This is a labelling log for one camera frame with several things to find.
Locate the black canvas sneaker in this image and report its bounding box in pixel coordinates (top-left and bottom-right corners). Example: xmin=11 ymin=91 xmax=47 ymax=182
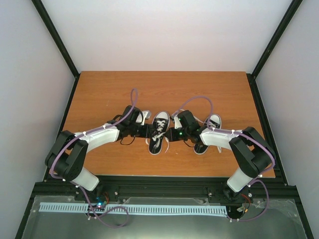
xmin=148 ymin=111 xmax=171 ymax=155
xmin=193 ymin=114 xmax=221 ymax=155

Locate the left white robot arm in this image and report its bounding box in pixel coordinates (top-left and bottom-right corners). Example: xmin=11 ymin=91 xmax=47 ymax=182
xmin=45 ymin=105 xmax=153 ymax=201

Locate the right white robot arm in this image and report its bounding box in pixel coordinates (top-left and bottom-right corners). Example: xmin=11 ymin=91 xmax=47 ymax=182
xmin=165 ymin=110 xmax=275 ymax=193

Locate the green lit circuit board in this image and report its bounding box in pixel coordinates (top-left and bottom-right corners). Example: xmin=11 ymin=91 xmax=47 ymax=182
xmin=94 ymin=192 xmax=109 ymax=210

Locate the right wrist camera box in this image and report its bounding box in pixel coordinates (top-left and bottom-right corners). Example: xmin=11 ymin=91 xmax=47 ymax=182
xmin=171 ymin=115 xmax=182 ymax=129

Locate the right black frame post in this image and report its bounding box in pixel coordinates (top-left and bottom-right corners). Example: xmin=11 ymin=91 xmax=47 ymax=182
xmin=251 ymin=0 xmax=304 ymax=78

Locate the black frame post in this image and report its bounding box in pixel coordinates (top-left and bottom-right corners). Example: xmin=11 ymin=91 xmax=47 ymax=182
xmin=31 ymin=0 xmax=81 ymax=78
xmin=251 ymin=0 xmax=304 ymax=78

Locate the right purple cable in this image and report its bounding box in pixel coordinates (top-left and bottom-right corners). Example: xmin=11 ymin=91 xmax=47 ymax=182
xmin=174 ymin=96 xmax=277 ymax=223

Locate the black aluminium frame rail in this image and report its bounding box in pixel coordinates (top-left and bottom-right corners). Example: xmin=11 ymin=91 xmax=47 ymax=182
xmin=32 ymin=174 xmax=300 ymax=207

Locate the light blue slotted cable duct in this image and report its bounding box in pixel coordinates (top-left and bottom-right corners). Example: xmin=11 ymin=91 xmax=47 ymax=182
xmin=38 ymin=202 xmax=227 ymax=217

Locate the left black frame post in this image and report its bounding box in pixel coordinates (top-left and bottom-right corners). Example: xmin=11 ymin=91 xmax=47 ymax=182
xmin=31 ymin=0 xmax=81 ymax=78

